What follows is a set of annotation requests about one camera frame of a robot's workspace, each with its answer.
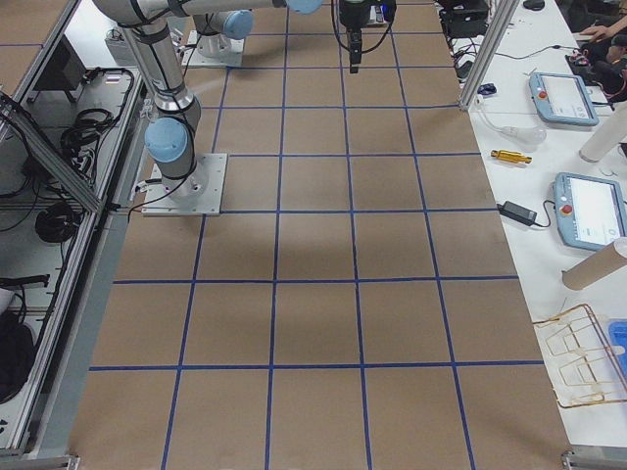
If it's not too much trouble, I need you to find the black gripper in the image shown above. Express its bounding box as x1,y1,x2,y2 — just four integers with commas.
339,0,397,74

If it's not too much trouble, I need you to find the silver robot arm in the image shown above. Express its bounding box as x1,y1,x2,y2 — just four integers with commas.
94,1,322,209
192,10,254,58

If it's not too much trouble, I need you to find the brass cylindrical fitting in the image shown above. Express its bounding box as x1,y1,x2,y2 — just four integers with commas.
490,150,532,165

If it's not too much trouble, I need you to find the white light bulb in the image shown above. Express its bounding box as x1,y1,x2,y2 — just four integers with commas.
499,126,547,146

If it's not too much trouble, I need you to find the far blue teach pendant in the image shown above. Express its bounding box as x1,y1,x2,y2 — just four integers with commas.
529,72,599,127

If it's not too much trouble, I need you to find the blue teach pendant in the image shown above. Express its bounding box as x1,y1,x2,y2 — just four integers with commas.
553,172,626,251
529,72,599,127

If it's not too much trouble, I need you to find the black power adapter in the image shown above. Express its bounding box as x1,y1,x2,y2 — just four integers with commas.
497,201,537,226

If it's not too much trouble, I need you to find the near blue teach pendant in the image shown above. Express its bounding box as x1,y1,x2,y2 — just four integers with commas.
553,172,626,251

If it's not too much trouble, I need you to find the near cardboard tube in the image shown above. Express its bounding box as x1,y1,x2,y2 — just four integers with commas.
561,237,626,291

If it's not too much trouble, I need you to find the blue plastic box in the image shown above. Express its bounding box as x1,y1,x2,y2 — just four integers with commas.
607,319,627,376

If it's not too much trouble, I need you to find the aluminium frame post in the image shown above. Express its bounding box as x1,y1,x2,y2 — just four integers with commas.
458,0,519,111

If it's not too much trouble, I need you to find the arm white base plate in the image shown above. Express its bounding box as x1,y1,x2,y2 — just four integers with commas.
141,154,228,216
181,29,245,68

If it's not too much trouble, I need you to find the gold wire rack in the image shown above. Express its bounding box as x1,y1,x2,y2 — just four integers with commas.
533,304,626,409

